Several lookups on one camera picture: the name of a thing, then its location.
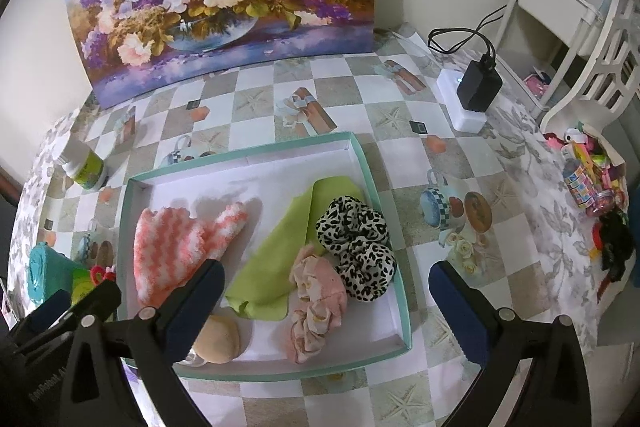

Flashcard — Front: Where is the pink white fuzzy glove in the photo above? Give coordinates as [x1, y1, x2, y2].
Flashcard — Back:
[134, 202, 248, 308]

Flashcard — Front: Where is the green microfiber cloth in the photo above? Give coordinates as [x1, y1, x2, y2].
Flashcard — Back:
[226, 176, 364, 322]

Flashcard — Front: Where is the pink floral scrunchie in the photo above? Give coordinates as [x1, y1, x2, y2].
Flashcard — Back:
[288, 244, 347, 364]

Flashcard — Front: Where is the leopard print scrunchie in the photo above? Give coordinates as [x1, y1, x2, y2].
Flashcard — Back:
[316, 195, 397, 303]

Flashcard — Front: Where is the blue face mask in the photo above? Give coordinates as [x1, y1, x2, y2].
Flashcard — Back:
[178, 350, 207, 367]

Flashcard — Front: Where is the teal plastic case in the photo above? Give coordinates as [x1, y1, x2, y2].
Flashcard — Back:
[27, 242, 82, 305]

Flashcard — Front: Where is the green tissue pack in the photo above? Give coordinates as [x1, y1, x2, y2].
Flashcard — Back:
[72, 269, 94, 306]

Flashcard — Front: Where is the white green pill bottle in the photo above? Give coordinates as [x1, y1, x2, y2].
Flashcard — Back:
[52, 134, 107, 191]

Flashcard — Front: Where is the checkered patterned tablecloth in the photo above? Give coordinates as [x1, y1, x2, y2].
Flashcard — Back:
[9, 25, 625, 426]

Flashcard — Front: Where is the colourful toy pile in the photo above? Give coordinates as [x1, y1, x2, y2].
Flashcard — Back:
[544, 124, 636, 303]

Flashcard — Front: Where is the teal rimmed white tray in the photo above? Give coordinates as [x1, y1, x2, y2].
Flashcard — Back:
[116, 132, 412, 383]

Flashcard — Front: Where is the white power strip box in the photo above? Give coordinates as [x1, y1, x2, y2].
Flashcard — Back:
[436, 69, 487, 134]

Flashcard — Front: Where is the white lattice chair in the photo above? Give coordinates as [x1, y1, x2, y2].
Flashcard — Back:
[540, 0, 639, 135]

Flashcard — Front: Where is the black power adapter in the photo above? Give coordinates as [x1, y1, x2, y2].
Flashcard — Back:
[457, 61, 502, 113]

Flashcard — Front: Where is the white shelf unit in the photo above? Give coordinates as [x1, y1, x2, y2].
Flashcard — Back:
[496, 0, 618, 117]

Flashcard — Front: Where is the red pink hair tie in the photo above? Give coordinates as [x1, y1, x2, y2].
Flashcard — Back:
[89, 261, 117, 285]

